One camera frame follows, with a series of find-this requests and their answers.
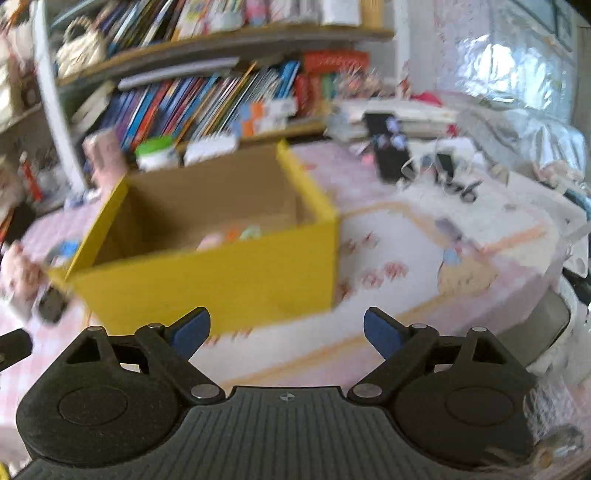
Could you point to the pink plush toy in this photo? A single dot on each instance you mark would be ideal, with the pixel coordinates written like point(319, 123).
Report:
point(21, 277)

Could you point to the teal small object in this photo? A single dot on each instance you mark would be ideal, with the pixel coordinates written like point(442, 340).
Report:
point(250, 233)

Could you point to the pink cylindrical device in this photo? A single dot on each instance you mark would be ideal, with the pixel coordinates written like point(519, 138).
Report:
point(105, 157)

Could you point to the white jar with green lid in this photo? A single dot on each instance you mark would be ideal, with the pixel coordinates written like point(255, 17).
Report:
point(157, 154)

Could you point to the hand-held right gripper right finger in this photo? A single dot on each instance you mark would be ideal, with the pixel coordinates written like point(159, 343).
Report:
point(381, 334)

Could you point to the red box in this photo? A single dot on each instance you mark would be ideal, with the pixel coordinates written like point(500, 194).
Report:
point(334, 62)

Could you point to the row of colourful books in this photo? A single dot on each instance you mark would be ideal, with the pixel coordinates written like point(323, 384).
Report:
point(184, 16)
point(198, 104)

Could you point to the pink checked tablecloth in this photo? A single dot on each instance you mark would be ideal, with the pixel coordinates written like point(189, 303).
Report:
point(415, 295)

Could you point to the stack of white papers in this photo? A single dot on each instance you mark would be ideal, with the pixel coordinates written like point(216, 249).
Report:
point(415, 117)

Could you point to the yellow cardboard box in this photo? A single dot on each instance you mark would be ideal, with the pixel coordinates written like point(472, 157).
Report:
point(207, 281)

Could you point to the pink small object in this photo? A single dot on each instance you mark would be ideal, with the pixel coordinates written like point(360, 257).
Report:
point(211, 241)

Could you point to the thick cream book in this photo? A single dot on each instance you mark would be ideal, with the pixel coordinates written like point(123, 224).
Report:
point(92, 104)

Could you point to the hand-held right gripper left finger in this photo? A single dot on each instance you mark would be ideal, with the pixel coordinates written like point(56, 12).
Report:
point(191, 331)

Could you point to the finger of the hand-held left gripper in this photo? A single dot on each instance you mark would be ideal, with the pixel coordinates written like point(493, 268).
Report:
point(14, 344)

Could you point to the white quilted pouch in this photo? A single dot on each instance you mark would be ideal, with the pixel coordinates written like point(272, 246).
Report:
point(210, 150)

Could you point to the silver foil sheet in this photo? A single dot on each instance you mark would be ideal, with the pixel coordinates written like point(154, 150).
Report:
point(521, 92)

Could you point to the black rectangular case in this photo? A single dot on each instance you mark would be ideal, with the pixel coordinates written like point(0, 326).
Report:
point(388, 152)

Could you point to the wooden bookshelf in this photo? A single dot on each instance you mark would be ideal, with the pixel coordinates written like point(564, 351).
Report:
point(231, 44)

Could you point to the white quilted handbag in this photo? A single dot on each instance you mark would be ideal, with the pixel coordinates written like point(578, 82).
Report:
point(81, 48)

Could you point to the white rolled paper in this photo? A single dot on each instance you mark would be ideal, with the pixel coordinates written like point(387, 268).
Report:
point(180, 73)

